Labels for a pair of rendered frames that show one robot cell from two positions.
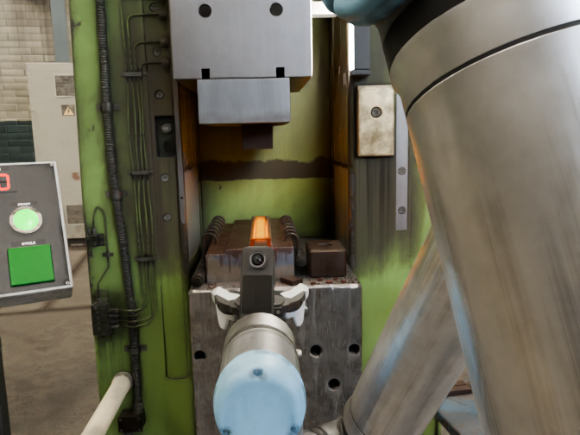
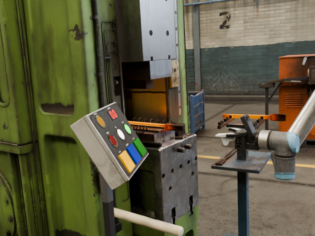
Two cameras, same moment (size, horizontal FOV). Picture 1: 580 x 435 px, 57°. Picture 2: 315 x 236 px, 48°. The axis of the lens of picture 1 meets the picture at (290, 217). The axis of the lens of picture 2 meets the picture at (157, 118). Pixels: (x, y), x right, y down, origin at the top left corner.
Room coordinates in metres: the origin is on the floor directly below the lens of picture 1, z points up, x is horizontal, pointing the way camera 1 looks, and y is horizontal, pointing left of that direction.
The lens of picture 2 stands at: (-0.01, 1.60, 1.40)
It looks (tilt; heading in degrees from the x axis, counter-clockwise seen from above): 10 degrees down; 309
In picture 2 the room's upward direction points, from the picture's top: 3 degrees counter-clockwise
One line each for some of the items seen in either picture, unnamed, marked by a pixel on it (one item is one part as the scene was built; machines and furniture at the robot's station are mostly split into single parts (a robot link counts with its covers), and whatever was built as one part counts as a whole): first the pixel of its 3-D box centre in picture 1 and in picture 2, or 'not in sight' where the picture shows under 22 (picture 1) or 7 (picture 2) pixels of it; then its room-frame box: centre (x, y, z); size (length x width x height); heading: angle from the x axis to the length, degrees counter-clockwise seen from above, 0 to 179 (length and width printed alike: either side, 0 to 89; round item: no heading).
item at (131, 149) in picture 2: not in sight; (132, 154); (0.95, 0.59, 1.01); 0.07 x 0.05 x 0.07; 118
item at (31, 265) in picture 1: (31, 265); (138, 147); (1.00, 0.50, 1.01); 0.07 x 0.05 x 0.07; 118
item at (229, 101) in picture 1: (247, 106); (131, 69); (1.38, 0.10, 1.32); 0.42 x 0.20 x 0.10; 3
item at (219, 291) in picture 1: (223, 310); (225, 139); (0.79, 0.11, 0.98); 0.09 x 0.03 x 0.06; 39
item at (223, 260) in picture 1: (251, 243); (135, 131); (1.38, 0.10, 0.96); 0.42 x 0.20 x 0.09; 3
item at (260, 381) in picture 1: (260, 387); (283, 142); (0.54, 0.04, 0.98); 0.12 x 0.09 x 0.10; 3
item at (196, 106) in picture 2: not in sight; (166, 113); (3.73, -3.24, 0.36); 1.20 x 0.80 x 0.72; 17
